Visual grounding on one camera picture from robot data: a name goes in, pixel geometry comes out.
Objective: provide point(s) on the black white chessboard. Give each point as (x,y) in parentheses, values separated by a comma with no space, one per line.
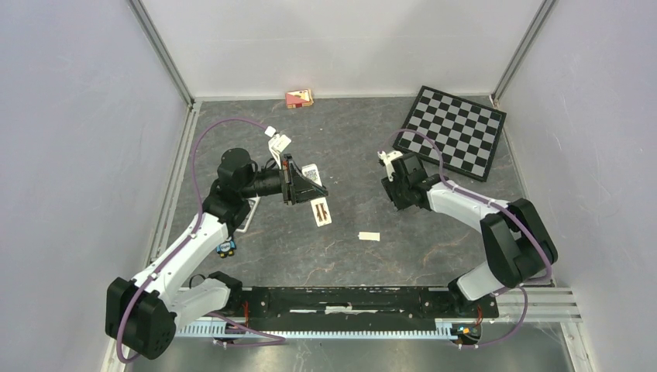
(458,131)

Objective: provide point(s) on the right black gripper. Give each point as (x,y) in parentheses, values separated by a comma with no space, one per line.
(390,187)

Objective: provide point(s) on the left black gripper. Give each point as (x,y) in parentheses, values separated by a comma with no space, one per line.
(292,179)

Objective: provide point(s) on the white cable duct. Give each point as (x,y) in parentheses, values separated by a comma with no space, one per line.
(217,329)

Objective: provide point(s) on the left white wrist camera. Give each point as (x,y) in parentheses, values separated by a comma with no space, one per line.
(276,144)

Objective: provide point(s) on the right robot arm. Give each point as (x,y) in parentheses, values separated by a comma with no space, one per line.
(516,243)

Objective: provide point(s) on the red yellow small box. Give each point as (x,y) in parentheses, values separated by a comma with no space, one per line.
(299,98)

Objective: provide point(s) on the white remote red buttons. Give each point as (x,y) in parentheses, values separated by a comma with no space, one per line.
(253,204)

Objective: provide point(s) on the slim white remote control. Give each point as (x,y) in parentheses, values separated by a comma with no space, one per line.
(319,205)

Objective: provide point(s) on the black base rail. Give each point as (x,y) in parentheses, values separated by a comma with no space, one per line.
(333,309)

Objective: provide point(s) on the white battery cover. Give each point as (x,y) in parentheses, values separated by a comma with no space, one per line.
(369,236)

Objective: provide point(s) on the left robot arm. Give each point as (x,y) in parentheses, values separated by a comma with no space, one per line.
(144,312)

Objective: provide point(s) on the blue owl toy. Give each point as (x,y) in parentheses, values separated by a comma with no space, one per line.
(226,248)

